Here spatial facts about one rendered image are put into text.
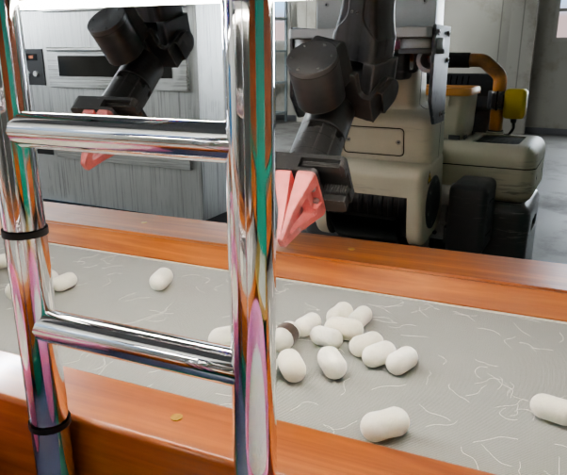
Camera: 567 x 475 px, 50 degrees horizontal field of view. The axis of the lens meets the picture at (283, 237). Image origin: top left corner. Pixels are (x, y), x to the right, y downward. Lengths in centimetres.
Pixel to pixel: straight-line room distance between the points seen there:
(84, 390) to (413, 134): 82
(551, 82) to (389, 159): 745
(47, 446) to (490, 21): 843
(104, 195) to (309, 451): 344
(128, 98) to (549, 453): 66
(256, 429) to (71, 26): 353
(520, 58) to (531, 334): 786
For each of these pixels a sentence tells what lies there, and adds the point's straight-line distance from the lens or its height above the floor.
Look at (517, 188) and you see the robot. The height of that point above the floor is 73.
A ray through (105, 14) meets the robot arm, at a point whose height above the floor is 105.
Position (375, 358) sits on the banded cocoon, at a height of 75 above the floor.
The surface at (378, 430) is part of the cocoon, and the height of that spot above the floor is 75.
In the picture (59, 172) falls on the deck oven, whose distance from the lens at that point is 399.
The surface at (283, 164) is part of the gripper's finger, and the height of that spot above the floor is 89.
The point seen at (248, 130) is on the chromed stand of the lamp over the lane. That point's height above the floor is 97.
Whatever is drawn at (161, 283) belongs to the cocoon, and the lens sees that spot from 70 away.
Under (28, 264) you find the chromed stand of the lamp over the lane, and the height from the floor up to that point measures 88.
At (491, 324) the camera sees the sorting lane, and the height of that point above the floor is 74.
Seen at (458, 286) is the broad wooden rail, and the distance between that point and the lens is 69.
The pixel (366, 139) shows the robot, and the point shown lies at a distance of 118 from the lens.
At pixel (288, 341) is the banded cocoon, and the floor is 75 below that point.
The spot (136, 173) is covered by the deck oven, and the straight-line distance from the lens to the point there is 358.
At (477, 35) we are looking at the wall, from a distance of 869.
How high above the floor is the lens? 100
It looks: 17 degrees down
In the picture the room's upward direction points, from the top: straight up
